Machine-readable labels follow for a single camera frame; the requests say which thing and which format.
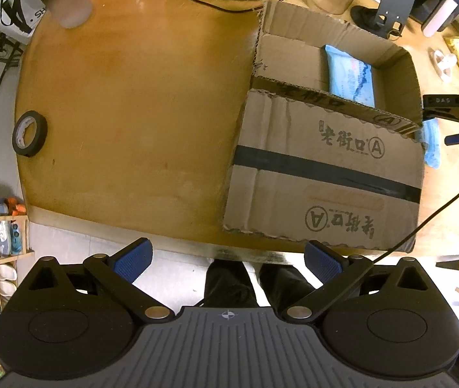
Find blue tissue packet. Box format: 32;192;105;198
324;44;378;108
419;119;443;169

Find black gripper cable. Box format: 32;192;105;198
369;172;459;265

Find white small holder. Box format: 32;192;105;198
429;48;457;80

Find wooden desktop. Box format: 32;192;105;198
13;0;459;264

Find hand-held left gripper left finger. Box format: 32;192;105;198
31;237;176;326

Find person's black trouser legs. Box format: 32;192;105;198
203;259;320;308

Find brown cardboard box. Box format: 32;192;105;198
222;0;426;252

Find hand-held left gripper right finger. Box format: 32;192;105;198
280;240;429;326

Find black tape roll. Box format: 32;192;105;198
12;110;48;158

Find black power cord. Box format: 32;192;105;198
183;0;266;14

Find black metal stand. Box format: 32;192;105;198
350;0;418;39

